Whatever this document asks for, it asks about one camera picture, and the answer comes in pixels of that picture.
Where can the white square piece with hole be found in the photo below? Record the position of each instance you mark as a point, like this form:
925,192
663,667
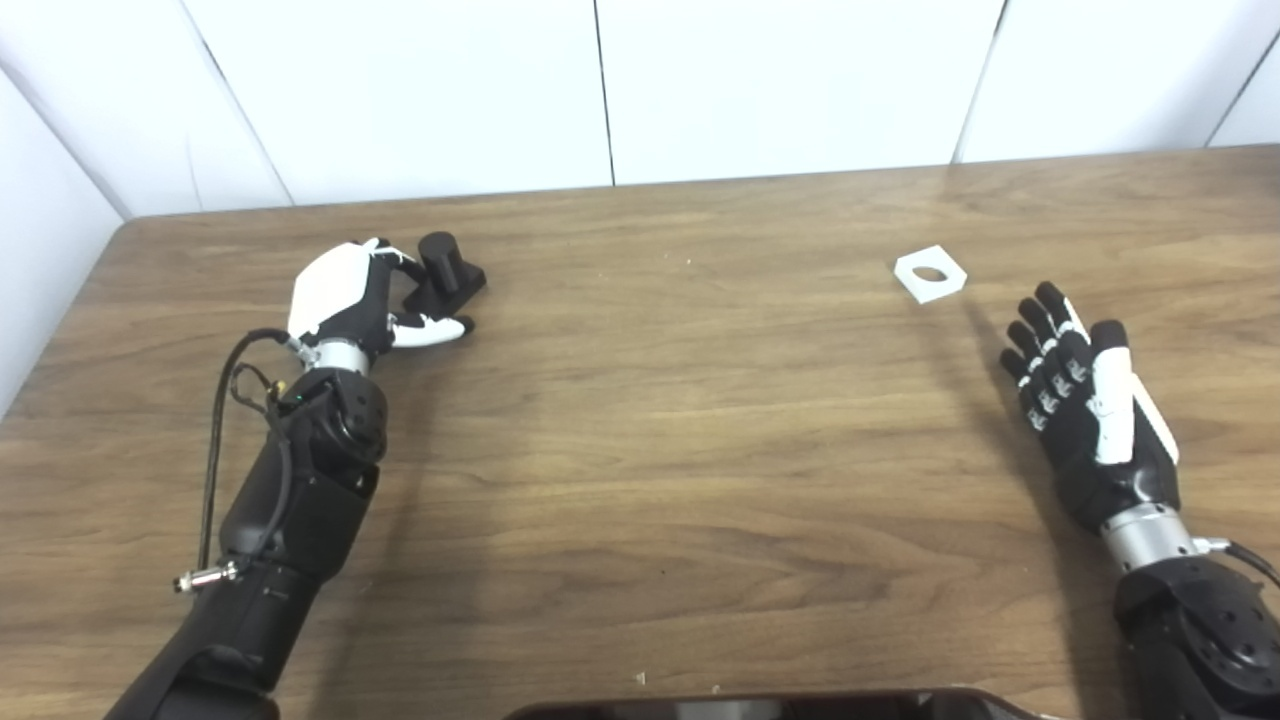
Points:
940,292

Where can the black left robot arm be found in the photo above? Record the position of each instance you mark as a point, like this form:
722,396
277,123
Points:
300,500

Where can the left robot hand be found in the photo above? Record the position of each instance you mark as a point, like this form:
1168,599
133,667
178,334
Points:
335,285

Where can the dark robot torso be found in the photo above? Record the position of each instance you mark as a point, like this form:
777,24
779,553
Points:
800,708

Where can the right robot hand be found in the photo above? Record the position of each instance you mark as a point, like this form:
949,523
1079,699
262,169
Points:
1085,450

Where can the black peg with square base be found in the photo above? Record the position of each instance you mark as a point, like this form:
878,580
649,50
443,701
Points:
455,282

